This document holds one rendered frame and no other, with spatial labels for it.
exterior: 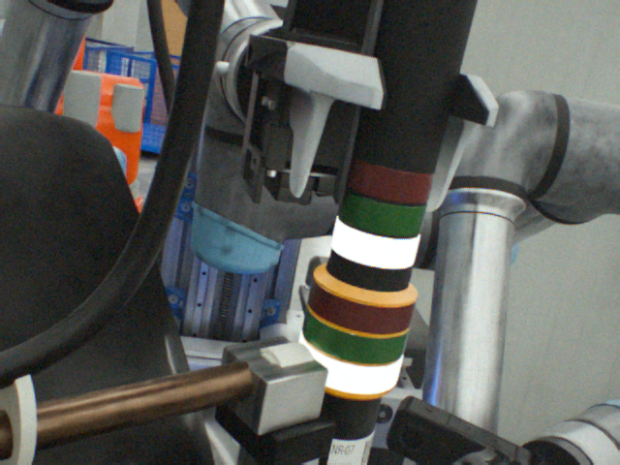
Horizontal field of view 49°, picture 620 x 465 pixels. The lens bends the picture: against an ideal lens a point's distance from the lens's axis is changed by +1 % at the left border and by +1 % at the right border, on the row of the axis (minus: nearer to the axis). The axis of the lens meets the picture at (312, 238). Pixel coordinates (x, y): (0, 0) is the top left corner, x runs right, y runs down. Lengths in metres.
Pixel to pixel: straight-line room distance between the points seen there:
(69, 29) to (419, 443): 0.58
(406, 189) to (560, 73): 2.00
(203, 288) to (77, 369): 0.92
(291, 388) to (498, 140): 0.50
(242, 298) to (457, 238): 0.61
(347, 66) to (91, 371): 0.16
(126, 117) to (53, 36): 3.36
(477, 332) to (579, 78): 1.66
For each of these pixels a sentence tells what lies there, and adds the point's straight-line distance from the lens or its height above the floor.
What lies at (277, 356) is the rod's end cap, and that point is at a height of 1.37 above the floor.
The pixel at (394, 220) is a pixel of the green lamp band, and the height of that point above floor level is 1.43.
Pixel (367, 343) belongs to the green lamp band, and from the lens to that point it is 0.26.
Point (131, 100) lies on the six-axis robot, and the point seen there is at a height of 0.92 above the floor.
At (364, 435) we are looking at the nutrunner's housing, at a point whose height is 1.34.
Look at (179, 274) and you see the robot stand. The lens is 1.31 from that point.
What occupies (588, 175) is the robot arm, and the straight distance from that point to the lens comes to 0.75.
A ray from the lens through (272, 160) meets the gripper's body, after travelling 0.32.
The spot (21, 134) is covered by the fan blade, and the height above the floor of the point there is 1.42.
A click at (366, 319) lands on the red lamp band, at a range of 0.26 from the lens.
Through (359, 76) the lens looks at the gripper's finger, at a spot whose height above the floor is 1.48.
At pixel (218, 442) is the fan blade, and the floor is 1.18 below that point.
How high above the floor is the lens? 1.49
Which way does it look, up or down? 17 degrees down
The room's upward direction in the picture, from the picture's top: 11 degrees clockwise
